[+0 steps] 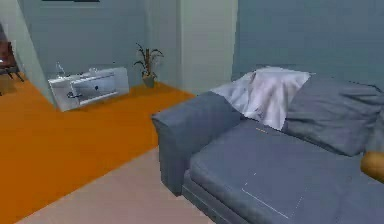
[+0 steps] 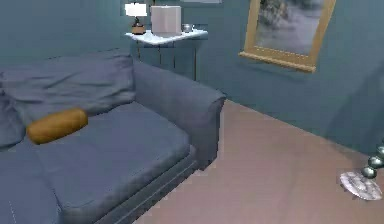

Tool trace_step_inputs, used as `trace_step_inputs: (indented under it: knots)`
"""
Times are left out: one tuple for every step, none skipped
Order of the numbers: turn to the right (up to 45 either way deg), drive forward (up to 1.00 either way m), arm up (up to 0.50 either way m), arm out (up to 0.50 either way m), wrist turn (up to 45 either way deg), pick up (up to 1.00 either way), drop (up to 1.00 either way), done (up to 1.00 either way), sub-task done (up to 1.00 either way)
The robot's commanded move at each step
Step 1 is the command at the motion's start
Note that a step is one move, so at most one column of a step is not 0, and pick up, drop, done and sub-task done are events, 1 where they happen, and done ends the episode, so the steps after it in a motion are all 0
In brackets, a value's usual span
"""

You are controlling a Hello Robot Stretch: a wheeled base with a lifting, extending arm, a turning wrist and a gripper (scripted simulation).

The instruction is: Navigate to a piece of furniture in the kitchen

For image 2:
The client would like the grey-blue sofa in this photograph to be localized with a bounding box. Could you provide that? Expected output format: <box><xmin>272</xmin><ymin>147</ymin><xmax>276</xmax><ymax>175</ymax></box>
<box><xmin>0</xmin><ymin>48</ymin><xmax>228</xmax><ymax>224</ymax></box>

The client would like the white-topped side table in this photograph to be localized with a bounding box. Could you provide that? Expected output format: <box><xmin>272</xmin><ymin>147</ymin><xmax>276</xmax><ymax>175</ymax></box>
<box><xmin>125</xmin><ymin>28</ymin><xmax>209</xmax><ymax>82</ymax></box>

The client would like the white box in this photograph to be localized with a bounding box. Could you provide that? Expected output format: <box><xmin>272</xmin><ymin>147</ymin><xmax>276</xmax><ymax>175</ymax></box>
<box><xmin>150</xmin><ymin>5</ymin><xmax>183</xmax><ymax>37</ymax></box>

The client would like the white-shade table lamp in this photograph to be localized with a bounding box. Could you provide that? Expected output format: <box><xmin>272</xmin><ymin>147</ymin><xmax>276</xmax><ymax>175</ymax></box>
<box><xmin>124</xmin><ymin>2</ymin><xmax>148</xmax><ymax>36</ymax></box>

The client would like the gold-framed picture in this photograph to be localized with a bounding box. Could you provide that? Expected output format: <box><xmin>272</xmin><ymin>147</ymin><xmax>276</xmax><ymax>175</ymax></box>
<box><xmin>238</xmin><ymin>0</ymin><xmax>338</xmax><ymax>74</ymax></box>

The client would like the brown bolster cushion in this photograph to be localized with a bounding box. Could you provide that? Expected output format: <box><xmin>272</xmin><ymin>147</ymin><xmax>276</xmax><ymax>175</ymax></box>
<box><xmin>26</xmin><ymin>107</ymin><xmax>89</xmax><ymax>146</ymax></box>

